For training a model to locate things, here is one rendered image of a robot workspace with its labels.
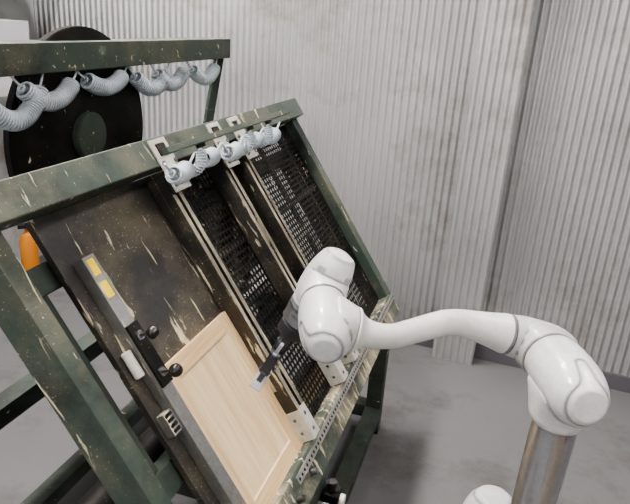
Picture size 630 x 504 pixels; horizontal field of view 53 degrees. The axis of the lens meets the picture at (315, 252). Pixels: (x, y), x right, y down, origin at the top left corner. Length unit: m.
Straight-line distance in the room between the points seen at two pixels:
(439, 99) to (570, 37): 0.88
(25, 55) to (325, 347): 1.47
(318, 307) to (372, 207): 3.46
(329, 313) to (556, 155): 3.36
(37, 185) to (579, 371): 1.35
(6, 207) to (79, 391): 0.47
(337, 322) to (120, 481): 0.74
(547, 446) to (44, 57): 1.92
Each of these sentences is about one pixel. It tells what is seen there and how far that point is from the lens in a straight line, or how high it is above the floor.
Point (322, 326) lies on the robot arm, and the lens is 1.24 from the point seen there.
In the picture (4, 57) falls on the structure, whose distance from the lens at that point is 2.23.
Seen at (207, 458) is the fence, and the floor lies 1.14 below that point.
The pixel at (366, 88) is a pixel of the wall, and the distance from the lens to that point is 4.59.
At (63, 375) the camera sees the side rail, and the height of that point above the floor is 1.50.
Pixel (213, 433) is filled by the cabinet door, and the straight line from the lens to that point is 1.99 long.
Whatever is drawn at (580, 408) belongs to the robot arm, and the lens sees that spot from 1.43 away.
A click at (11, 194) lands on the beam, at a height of 1.89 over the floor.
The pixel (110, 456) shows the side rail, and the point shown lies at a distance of 1.69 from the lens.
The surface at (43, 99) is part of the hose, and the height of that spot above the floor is 2.02.
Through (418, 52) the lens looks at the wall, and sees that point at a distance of 4.49.
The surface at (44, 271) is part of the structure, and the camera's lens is 1.81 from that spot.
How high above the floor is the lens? 2.34
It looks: 20 degrees down
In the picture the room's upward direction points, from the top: 4 degrees clockwise
